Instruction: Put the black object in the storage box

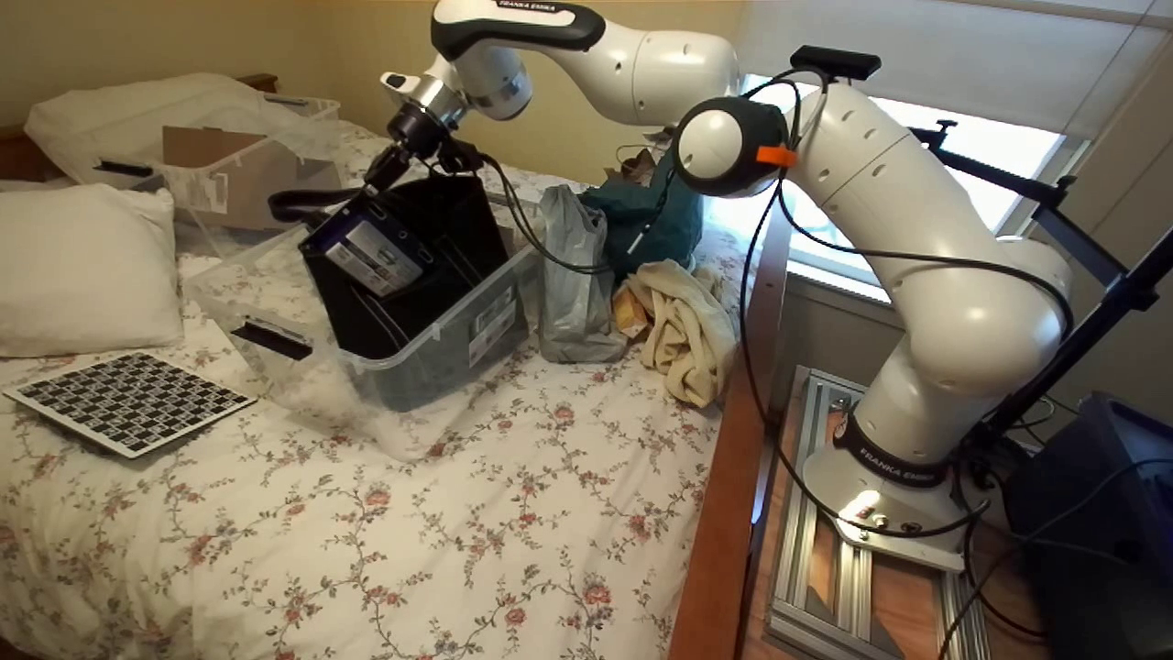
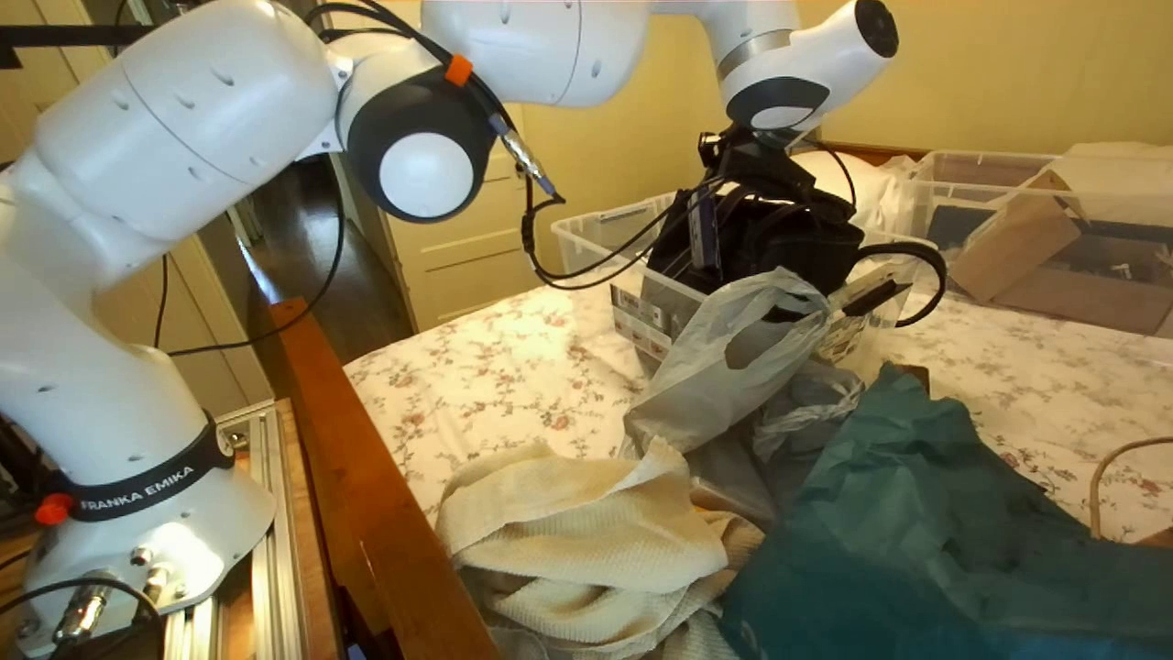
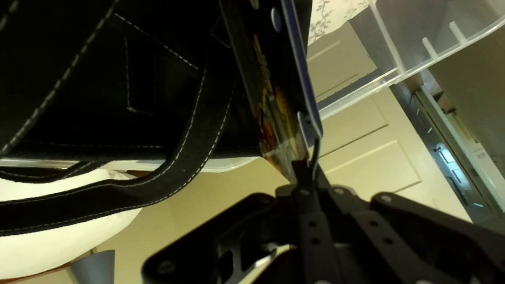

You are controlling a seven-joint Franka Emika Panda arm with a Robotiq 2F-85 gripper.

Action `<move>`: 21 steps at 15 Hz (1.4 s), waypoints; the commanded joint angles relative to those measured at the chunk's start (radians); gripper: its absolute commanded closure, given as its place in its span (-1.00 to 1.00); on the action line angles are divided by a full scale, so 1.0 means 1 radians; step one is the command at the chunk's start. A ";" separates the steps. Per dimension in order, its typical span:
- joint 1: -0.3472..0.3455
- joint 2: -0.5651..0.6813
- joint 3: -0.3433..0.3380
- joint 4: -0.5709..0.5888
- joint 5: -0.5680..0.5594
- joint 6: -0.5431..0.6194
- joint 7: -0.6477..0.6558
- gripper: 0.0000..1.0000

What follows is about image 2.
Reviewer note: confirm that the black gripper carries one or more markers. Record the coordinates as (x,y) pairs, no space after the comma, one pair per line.
(752,185)

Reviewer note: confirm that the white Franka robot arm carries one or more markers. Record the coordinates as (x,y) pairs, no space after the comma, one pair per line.
(157,158)

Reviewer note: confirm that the clear plastic storage box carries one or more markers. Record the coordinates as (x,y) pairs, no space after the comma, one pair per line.
(600,241)

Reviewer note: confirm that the brown cardboard box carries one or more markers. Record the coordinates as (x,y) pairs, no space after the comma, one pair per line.
(1014,245)

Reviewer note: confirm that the black leather handbag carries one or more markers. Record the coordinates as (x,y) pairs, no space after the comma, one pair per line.
(791,251)

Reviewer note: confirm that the white pillow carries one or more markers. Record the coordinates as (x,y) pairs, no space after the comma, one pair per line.
(872,185)

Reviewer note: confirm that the wooden headboard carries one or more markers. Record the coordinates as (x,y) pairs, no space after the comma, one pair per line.
(893,152)

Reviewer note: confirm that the grey plastic bag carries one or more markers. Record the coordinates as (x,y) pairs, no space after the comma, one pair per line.
(718,370)

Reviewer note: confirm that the floral bed sheet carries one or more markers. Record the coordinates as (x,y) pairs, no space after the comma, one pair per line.
(488,381)

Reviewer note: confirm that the pale cardboard sheet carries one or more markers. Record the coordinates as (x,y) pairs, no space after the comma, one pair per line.
(1118,178)

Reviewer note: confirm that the cream knit towel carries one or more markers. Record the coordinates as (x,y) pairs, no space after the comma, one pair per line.
(587,525)

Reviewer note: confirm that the teal cloth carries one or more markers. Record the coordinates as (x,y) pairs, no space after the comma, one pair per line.
(928,537)

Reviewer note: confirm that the wooden bed footboard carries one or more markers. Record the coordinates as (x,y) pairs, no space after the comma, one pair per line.
(351,489)

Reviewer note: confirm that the black metal bar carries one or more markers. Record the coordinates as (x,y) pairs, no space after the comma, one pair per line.
(31,46)

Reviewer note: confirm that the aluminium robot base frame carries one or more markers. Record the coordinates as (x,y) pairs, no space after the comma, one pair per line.
(274,575)

